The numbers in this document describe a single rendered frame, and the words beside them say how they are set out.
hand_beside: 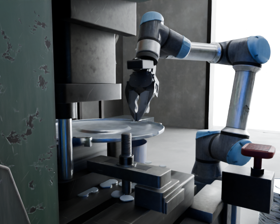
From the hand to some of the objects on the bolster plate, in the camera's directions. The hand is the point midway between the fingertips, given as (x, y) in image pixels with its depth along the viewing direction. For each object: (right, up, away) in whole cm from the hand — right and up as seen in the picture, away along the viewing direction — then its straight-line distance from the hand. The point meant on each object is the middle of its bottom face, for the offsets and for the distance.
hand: (136, 115), depth 74 cm
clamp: (0, -13, -30) cm, 33 cm away
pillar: (-11, -10, -31) cm, 34 cm away
